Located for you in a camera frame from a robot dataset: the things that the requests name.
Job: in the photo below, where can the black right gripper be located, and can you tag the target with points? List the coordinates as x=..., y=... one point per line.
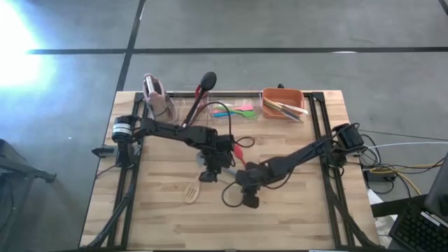
x=255, y=175

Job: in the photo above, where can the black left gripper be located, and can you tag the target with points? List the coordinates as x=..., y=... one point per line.
x=218, y=157

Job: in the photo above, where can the small red silicone spatula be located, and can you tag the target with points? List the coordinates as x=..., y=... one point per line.
x=239, y=152

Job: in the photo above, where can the teal silicone spatula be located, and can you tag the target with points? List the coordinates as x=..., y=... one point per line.
x=220, y=115

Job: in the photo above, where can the green silicone spoon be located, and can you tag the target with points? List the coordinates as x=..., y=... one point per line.
x=246, y=113

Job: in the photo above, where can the pink silicone spatula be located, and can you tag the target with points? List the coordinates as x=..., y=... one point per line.
x=248, y=106

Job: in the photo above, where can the black spoon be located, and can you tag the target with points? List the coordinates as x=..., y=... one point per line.
x=208, y=80

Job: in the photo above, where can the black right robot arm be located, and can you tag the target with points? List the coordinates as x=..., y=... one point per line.
x=304, y=154

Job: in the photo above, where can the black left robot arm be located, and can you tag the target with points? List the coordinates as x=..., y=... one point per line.
x=175, y=131

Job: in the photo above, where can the wooden slotted spatula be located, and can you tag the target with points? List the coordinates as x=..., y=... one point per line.
x=192, y=192

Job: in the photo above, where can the clear plastic bin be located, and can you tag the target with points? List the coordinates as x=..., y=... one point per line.
x=217, y=101
x=182, y=105

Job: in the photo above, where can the orange plastic bin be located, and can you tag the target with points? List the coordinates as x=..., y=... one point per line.
x=283, y=94

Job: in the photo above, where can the black power box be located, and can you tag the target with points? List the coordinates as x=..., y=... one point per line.
x=379, y=175

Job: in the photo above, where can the white paper sheet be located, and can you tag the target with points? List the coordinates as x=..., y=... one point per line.
x=383, y=224

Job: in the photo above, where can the black flat bar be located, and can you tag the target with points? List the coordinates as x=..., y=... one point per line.
x=399, y=206

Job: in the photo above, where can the black laptop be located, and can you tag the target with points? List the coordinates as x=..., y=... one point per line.
x=416, y=231

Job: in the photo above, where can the black chair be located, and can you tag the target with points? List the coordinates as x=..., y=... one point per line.
x=14, y=196

